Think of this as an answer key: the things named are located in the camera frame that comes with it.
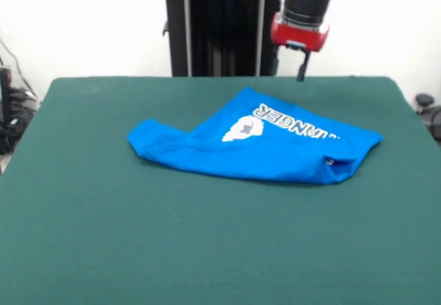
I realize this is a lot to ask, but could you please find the black box with red mark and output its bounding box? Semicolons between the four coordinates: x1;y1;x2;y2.
0;66;14;127

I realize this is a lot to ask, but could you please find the black cable clutter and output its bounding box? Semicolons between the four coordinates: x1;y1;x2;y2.
0;87;39;155

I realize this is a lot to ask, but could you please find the blue shirt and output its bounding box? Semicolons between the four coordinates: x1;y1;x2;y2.
127;86;384;185

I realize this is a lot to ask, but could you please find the dark green table cloth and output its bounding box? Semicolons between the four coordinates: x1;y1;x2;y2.
0;76;441;305

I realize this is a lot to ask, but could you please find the grey office chair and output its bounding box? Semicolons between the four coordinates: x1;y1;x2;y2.
415;93;441;143

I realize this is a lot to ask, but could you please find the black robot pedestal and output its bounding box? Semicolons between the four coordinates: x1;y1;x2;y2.
151;0;290;78

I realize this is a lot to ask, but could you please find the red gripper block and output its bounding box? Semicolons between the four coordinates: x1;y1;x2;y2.
270;12;330;83

